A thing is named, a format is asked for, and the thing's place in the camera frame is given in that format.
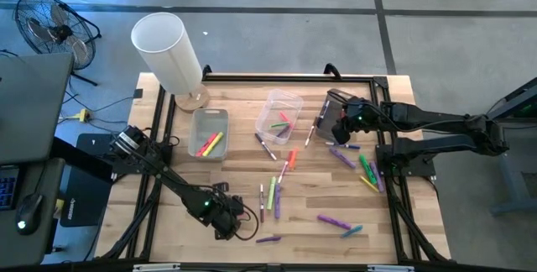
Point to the dark red dry erase marker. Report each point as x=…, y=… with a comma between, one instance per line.
x=262, y=205
x=283, y=172

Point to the backlit computer keyboard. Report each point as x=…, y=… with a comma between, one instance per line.
x=8, y=188

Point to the black dry erase marker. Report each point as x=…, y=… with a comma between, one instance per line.
x=325, y=114

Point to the green slim highlighter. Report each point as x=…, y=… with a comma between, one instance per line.
x=279, y=125

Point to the light green thick highlighter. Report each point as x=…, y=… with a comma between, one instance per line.
x=271, y=192

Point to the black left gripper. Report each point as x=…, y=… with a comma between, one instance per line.
x=226, y=219

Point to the black aluminium table frame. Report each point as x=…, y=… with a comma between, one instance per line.
x=272, y=78

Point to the light grey plastic bin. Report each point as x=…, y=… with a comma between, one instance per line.
x=207, y=121

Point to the black flat bar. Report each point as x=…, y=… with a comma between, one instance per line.
x=79, y=158

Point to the orange slim highlighter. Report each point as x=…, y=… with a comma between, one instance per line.
x=293, y=158

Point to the black floor fan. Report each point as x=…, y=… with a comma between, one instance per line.
x=54, y=32

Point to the purple slim highlighter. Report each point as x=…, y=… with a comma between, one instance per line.
x=268, y=239
x=284, y=131

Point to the white cylinder table lamp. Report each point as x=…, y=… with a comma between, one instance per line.
x=165, y=49

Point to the clear plastic bin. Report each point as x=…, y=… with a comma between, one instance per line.
x=272, y=104

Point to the dark grey desk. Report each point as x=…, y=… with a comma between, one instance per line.
x=25, y=251

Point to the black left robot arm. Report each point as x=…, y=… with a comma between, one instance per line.
x=168, y=177

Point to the yellow power plug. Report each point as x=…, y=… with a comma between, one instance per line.
x=82, y=116

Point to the silver aluminium bracket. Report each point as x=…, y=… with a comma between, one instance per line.
x=157, y=268
x=390, y=268

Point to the black computer mouse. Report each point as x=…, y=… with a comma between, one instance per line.
x=29, y=215

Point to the brown dry erase marker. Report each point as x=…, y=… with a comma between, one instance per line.
x=310, y=135

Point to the yellow slim highlighter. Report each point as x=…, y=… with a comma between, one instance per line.
x=368, y=184

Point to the blue grey metal cart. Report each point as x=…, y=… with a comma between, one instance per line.
x=512, y=207

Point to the smoky dark plastic bin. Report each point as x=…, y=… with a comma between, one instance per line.
x=325, y=132

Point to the grey computer monitor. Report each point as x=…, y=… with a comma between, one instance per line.
x=33, y=108

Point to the small black square tag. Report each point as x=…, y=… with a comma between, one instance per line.
x=138, y=93

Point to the purple thick highlighter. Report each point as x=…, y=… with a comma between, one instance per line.
x=334, y=221
x=342, y=158
x=277, y=202
x=377, y=177

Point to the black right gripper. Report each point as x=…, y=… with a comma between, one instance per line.
x=361, y=116

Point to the pink slim highlighter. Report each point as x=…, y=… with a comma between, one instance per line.
x=285, y=118

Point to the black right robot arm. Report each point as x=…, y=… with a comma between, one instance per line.
x=428, y=116

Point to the teal slim highlighter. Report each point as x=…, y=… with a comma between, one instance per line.
x=351, y=231

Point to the pink thick highlighter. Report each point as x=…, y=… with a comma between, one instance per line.
x=206, y=144

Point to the yellow thick highlighter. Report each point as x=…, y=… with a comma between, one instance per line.
x=214, y=144

